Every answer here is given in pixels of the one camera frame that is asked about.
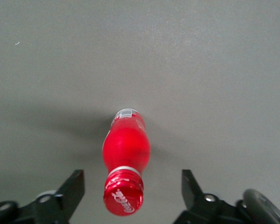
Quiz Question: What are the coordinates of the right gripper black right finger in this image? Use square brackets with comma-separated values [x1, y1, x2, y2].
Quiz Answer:
[172, 169, 246, 224]

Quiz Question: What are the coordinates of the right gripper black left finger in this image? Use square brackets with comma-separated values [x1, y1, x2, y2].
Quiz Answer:
[0, 169, 85, 224]

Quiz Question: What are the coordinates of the red coke bottle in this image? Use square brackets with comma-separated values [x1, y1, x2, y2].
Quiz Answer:
[102, 108, 152, 217]

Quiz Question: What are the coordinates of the dark grey rounded housing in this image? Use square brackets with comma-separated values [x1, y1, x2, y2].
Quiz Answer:
[237, 189, 280, 224]

